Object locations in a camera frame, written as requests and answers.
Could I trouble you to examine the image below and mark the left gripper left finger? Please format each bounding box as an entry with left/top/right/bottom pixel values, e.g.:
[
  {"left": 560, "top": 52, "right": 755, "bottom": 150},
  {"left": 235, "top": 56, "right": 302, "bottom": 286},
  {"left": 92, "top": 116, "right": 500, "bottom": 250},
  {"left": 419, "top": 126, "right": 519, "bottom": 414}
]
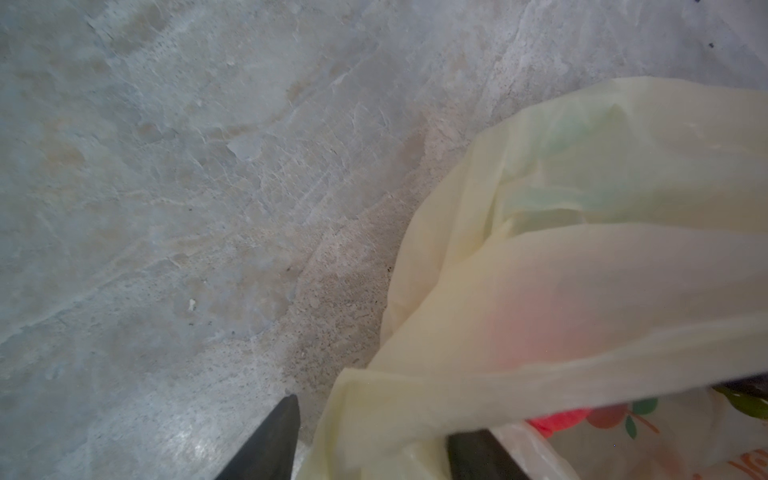
[{"left": 215, "top": 394, "right": 300, "bottom": 480}]

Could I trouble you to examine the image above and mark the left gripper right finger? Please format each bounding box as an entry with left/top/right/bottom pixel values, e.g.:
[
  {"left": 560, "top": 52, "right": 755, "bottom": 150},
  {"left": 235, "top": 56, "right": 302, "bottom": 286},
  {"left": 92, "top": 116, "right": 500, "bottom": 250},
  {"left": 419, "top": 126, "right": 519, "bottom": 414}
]
[{"left": 447, "top": 429, "right": 530, "bottom": 480}]

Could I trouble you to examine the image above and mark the fake red fruit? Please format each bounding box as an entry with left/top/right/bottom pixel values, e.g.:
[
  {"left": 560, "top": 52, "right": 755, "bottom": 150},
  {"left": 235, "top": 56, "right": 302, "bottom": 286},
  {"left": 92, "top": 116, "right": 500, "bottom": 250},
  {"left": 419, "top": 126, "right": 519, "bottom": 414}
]
[{"left": 527, "top": 408, "right": 592, "bottom": 438}]

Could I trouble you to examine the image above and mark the cream plastic shopping bag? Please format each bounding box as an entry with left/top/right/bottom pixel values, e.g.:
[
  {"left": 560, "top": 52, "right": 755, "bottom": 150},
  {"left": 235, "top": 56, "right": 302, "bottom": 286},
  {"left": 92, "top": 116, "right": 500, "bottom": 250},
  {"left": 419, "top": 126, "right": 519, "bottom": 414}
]
[{"left": 299, "top": 77, "right": 767, "bottom": 479}]

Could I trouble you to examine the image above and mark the fake green apple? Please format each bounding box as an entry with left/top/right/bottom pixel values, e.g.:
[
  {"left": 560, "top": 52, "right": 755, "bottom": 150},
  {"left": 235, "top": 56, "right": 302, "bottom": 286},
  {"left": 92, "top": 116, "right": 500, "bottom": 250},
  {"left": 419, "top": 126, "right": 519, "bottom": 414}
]
[{"left": 714, "top": 385, "right": 768, "bottom": 420}]

